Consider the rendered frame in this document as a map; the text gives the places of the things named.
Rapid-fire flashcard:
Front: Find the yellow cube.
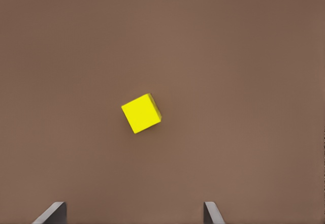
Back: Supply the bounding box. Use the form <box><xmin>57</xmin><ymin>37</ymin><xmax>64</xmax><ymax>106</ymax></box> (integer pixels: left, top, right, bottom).
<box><xmin>121</xmin><ymin>92</ymin><xmax>163</xmax><ymax>135</ymax></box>

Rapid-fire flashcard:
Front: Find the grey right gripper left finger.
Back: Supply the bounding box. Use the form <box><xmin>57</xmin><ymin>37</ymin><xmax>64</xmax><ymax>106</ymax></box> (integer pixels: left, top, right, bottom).
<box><xmin>31</xmin><ymin>201</ymin><xmax>68</xmax><ymax>224</ymax></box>

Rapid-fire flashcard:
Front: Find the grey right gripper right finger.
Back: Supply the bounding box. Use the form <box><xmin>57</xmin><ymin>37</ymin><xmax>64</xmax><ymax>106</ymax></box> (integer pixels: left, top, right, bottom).
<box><xmin>203</xmin><ymin>201</ymin><xmax>226</xmax><ymax>224</ymax></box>

